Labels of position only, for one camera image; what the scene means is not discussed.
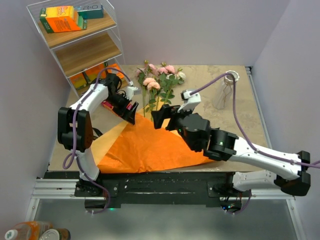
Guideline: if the orange box shelf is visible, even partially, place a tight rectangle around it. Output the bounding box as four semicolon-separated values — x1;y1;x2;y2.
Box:
69;72;87;90
107;63;121;74

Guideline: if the orange box bottom shelf left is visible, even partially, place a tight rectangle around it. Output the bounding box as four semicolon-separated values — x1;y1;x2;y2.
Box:
69;72;87;90

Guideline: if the teal box on shelf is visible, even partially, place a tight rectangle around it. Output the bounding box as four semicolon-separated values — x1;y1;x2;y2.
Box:
74;3;104;20

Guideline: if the white ceramic vase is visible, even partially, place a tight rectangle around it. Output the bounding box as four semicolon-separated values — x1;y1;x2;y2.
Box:
213;70;240;110

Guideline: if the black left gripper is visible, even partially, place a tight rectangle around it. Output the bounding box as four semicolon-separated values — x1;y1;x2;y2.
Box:
105;93;139;125

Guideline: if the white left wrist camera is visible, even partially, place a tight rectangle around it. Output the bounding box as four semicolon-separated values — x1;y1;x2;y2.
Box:
125;86;141;97

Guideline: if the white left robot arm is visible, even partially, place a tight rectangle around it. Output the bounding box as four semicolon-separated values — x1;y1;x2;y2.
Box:
57;73;140;196

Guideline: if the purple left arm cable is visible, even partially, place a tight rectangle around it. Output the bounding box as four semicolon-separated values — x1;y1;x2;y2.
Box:
62;66;133;215

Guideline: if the orange sponge box on shelf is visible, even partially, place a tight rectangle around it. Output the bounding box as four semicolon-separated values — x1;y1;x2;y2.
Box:
39;5;82;34

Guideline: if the orange green box bottom middle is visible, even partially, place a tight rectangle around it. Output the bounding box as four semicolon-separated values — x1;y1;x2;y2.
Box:
83;63;106;84

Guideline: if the pink flower bunch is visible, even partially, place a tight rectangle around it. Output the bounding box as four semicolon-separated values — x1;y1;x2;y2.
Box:
136;60;176;116

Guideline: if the white wire wooden shelf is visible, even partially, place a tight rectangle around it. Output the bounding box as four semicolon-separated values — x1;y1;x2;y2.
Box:
27;0;126;80

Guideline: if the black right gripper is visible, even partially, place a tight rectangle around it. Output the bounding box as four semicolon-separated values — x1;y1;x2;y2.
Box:
150;103;197;152

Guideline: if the orange pink sponge box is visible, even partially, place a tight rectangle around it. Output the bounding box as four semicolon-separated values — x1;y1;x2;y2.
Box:
101;101;133;111

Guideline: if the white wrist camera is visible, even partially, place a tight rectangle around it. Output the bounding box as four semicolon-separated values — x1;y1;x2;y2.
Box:
177;90;202;113
125;86;141;97

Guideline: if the metal tin can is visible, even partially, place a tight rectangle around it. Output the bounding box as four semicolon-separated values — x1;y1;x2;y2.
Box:
39;228;71;240

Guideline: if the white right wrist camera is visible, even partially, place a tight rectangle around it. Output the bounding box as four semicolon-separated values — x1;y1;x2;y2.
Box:
177;90;202;113

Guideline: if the green box on shelf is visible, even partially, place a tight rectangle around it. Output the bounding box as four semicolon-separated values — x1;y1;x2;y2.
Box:
77;15;87;30

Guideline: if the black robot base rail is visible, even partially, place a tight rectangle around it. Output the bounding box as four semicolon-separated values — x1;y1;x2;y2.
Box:
74;170;266;211

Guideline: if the orange box bottom shelf right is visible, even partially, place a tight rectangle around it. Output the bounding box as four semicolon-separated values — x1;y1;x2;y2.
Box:
107;63;121;74

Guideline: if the white rose stem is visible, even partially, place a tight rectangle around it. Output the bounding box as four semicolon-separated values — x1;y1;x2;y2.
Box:
174;68;187;85

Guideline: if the orange juice bottle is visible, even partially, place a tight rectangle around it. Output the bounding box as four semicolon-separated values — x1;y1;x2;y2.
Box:
4;221;53;240

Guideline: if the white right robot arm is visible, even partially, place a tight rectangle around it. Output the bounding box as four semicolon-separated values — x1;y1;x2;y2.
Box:
151;104;311;197

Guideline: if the orange wrapping paper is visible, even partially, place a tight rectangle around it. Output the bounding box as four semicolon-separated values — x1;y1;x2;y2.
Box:
91;110;210;174

